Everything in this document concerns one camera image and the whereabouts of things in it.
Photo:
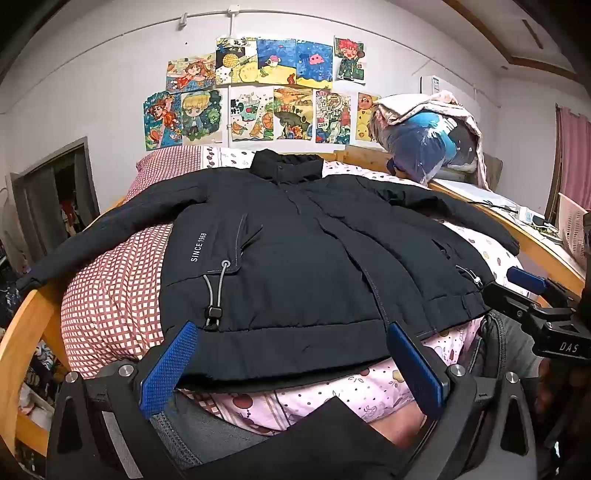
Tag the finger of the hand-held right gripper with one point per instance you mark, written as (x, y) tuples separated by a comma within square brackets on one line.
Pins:
[(526, 279), (512, 302)]

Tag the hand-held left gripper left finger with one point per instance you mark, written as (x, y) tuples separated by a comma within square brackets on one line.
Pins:
[(167, 376)]

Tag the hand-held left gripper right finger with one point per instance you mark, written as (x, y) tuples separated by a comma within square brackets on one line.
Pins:
[(414, 374)]

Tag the dark navy padded jacket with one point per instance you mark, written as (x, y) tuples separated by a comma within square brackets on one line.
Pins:
[(300, 258)]

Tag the person's bare skin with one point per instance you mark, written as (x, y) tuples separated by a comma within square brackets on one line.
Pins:
[(401, 429)]

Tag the pink printed quilt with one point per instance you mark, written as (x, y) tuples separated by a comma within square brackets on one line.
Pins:
[(360, 392)]

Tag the grey jeans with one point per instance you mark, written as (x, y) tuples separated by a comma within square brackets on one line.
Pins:
[(198, 434)]

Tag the white plastic basket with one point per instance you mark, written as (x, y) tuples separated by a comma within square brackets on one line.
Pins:
[(575, 228)]

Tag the red checked quilt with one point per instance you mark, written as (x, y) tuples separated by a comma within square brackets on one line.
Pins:
[(115, 295)]

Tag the light blue desk mat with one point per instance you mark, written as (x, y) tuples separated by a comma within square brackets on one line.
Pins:
[(475, 191)]

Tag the pink curtain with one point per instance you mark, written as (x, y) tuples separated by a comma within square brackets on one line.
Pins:
[(575, 157)]

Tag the pile of bagged bedding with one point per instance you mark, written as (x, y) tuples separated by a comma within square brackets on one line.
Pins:
[(415, 143)]

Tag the grey wardrobe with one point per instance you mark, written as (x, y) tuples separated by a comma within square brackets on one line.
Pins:
[(55, 207)]

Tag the white air conditioner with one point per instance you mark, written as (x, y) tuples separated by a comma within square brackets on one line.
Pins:
[(436, 85)]

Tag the wooden bed frame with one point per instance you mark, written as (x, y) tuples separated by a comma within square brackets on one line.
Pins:
[(27, 323)]

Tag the group of cartoon wall drawings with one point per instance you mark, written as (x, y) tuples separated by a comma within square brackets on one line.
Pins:
[(277, 92)]

